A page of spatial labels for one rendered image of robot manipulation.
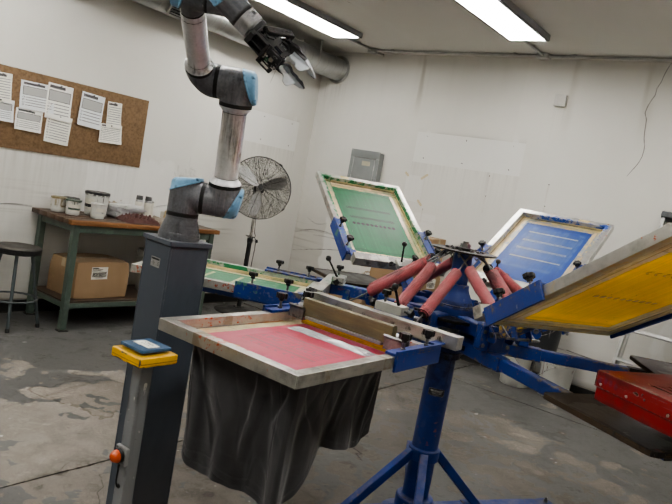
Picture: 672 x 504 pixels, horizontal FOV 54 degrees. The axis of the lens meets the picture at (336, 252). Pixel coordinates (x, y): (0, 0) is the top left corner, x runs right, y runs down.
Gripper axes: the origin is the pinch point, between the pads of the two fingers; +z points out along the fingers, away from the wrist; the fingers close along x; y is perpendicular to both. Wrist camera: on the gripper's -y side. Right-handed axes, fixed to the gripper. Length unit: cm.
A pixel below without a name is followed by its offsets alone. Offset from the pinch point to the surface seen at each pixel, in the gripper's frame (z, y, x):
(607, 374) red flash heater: 119, 17, 17
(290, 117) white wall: 14, -451, -348
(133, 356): 19, 71, -54
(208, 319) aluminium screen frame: 32, 33, -71
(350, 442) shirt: 93, 40, -58
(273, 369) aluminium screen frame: 48, 59, -33
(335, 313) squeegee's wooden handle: 66, 3, -59
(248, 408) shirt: 56, 57, -58
